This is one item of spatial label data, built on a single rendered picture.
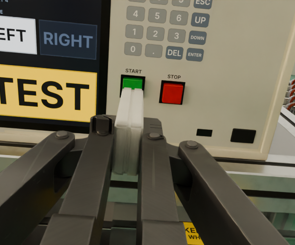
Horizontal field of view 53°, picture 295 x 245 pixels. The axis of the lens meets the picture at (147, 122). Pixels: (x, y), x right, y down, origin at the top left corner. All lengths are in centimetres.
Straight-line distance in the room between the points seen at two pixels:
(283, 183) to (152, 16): 20
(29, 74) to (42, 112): 4
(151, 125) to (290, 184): 19
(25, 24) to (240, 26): 19
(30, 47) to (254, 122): 22
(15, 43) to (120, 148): 17
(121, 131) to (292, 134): 31
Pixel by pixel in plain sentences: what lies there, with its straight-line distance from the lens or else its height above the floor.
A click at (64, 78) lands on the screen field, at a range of 29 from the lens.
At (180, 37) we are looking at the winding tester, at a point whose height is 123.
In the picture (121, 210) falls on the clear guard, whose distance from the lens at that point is 31.
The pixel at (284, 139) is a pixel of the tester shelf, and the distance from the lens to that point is 41.
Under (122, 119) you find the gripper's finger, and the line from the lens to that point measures 16.
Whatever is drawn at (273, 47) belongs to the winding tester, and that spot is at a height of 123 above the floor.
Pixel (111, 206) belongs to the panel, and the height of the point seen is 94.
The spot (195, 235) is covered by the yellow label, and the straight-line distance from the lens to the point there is 29.
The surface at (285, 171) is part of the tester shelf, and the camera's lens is 33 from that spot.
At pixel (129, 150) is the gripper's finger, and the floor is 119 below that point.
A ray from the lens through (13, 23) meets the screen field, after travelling 29.
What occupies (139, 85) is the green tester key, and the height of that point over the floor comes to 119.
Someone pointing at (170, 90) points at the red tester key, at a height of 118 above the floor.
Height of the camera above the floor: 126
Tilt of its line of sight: 22 degrees down
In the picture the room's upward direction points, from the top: 6 degrees clockwise
